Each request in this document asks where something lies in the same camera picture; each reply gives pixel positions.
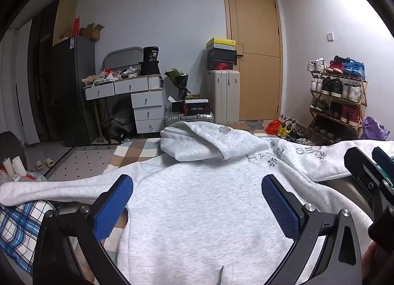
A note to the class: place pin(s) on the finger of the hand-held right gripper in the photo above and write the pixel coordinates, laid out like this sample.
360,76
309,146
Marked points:
384,158
361,171

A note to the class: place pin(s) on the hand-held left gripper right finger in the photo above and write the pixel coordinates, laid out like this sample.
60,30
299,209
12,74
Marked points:
280,208

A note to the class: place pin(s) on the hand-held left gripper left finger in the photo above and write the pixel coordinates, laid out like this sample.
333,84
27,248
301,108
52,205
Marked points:
114,208

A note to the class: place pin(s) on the light grey hoodie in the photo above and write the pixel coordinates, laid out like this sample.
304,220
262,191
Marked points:
200,211

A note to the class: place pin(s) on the person's right hand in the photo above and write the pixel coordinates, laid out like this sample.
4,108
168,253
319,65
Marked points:
371,260

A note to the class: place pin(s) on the purple plastic bag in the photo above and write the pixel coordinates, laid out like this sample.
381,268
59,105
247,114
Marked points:
374,129

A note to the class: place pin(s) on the grey dotted rug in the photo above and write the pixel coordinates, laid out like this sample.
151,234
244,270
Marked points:
83,161

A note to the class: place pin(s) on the beige blue checked bed sheet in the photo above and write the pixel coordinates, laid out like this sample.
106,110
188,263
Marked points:
135,155

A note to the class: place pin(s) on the wooden shoe rack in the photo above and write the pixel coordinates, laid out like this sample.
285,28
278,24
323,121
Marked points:
363,94

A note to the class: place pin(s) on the pile of scattered shoes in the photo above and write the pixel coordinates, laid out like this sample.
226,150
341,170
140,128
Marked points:
301,135

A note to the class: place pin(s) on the yellow sneakers pair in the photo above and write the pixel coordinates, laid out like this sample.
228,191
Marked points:
283,131

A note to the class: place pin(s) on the beige slipper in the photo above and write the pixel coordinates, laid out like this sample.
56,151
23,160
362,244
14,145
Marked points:
51,162
39,165

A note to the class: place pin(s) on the orange plastic bag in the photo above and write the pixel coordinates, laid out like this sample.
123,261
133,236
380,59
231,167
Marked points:
273,126

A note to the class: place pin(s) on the black duffel bag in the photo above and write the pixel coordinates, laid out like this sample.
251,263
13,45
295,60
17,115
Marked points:
118,125

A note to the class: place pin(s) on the grey floor mat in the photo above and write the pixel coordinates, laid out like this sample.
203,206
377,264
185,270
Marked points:
256,125

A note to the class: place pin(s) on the blue plaid cloth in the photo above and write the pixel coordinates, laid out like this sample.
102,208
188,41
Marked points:
18,229

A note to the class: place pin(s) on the white drawer desk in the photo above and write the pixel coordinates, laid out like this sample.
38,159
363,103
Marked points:
147,109

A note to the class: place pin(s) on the white bottle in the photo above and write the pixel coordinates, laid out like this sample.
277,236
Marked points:
7,166
18,165

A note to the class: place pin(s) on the silver suitcase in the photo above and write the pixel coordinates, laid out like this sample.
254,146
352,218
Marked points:
172,118

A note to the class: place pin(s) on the dark grey refrigerator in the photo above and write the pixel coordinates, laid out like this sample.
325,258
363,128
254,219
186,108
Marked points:
72,94

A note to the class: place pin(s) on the black red striped shoe box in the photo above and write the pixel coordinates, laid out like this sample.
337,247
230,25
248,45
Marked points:
194,107

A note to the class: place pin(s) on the pile of desk clutter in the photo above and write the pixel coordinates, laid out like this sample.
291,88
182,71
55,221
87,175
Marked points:
110,76

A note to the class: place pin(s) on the flower bouquet black wrap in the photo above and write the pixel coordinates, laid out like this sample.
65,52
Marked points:
180,80

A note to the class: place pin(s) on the black square box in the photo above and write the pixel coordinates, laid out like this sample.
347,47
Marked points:
150,68

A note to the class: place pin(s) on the black wardrobe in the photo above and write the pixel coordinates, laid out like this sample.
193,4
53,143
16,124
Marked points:
38,81

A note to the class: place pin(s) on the grey arched mirror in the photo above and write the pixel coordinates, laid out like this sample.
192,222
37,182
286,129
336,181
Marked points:
123,57

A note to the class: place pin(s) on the light wooden door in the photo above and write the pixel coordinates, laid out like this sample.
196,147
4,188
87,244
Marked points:
255,57

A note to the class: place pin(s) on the white wardrobe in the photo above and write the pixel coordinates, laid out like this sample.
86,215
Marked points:
18,88

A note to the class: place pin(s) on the black shoe box red logo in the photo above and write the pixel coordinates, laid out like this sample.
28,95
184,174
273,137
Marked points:
222,65

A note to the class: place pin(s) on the black paper bag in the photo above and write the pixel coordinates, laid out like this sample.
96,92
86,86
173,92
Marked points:
151,54

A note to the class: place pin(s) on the plain black shoe box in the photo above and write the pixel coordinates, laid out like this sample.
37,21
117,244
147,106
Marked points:
222,55

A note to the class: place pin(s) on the yellow lid shoe box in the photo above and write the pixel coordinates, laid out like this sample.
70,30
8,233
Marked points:
221,43

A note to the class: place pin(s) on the open cardboard box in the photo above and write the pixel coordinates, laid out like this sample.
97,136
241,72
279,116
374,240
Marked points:
91,32

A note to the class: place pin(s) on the tall flat cardboard sheet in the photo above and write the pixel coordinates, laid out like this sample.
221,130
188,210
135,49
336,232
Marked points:
64,20

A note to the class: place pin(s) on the white light switch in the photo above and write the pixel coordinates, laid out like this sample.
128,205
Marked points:
330,36

